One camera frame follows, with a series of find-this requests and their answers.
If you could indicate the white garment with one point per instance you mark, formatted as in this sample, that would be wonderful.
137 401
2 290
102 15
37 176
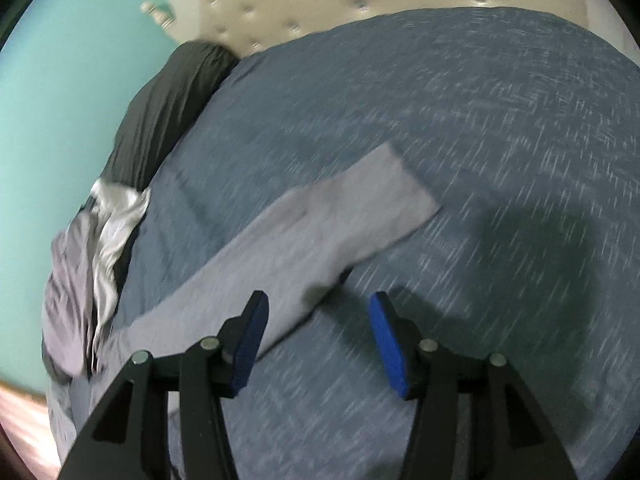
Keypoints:
119 209

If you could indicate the long dark grey pillow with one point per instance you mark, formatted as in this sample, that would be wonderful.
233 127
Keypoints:
157 118

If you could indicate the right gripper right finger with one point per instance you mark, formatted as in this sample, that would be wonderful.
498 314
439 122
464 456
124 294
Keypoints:
510 436

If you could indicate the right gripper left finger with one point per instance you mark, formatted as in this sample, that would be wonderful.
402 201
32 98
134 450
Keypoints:
126 436

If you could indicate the dark blue bed sheet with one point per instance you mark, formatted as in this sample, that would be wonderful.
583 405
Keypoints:
525 128

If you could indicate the light lilac-grey garment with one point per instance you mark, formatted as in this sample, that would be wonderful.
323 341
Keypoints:
67 308

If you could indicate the grey sweatshirt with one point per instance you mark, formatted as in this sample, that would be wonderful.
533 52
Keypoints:
294 251

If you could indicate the beige curtain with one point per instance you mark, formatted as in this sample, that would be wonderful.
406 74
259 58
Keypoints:
25 421

